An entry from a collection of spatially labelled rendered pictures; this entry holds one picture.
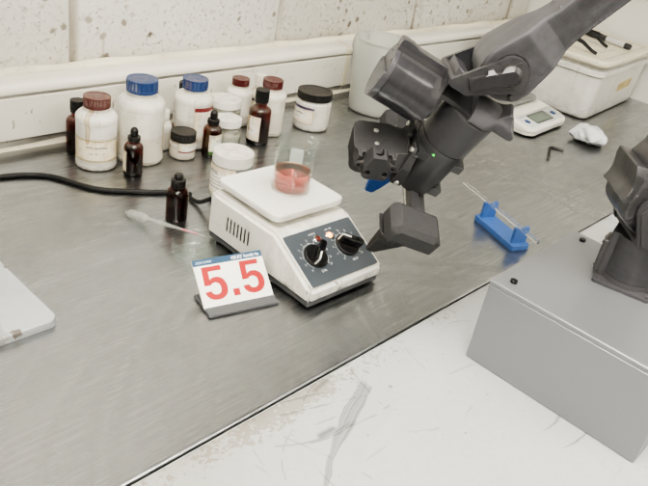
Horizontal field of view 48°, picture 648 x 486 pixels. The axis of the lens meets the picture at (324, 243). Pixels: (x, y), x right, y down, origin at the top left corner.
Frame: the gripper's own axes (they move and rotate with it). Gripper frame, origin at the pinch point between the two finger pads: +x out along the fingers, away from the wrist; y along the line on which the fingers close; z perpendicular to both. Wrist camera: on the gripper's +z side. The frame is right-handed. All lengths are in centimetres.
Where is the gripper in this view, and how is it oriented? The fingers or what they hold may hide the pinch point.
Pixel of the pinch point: (384, 202)
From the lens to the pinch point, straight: 85.8
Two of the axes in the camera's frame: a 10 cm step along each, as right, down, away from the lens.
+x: -4.8, 5.2, 7.0
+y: -0.2, 8.0, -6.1
